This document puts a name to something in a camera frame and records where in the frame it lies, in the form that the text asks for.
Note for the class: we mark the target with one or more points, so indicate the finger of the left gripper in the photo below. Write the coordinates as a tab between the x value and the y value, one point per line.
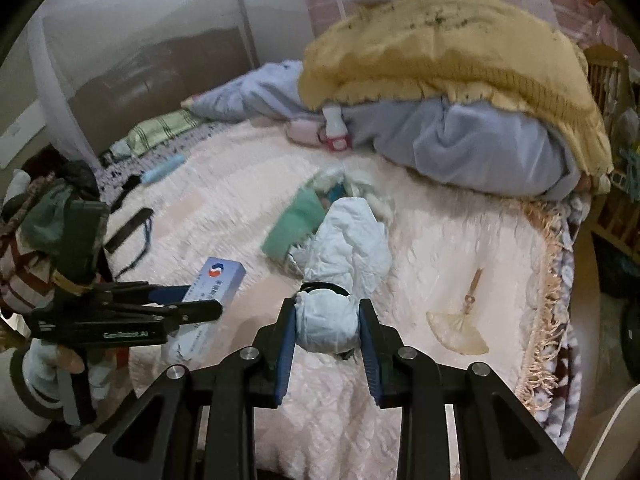
128	293
172	316

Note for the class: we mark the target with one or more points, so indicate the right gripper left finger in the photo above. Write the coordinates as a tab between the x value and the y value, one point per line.
200	425

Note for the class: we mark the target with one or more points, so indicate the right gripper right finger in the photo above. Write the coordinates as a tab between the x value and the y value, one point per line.
445	409

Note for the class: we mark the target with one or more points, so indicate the white blue medicine box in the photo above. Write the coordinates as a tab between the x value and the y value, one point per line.
207	298

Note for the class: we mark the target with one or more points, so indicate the green towel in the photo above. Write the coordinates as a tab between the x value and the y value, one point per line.
300	219

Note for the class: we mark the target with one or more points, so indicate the white wrapper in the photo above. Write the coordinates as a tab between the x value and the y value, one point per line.
347	259

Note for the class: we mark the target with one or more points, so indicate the white trash bucket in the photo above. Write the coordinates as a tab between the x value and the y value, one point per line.
616	441

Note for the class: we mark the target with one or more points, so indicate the gloved left hand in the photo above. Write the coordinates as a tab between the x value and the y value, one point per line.
30	395

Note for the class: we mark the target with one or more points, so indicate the light blue comb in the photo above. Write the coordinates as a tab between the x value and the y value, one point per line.
162	170

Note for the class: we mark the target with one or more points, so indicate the green plaid cloth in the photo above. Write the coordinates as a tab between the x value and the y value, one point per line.
152	132

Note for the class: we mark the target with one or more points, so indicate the pink bottle lying down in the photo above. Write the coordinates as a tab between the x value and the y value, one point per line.
306	132

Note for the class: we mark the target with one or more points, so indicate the white bottle red label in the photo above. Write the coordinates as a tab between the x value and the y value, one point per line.
337	135

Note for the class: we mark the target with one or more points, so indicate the grey-blue blanket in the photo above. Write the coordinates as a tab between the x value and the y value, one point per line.
473	145

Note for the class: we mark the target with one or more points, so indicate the wooden baby crib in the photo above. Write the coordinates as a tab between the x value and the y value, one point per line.
616	214

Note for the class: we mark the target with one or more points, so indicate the yellow knitted blanket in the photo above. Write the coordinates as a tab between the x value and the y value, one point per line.
466	50

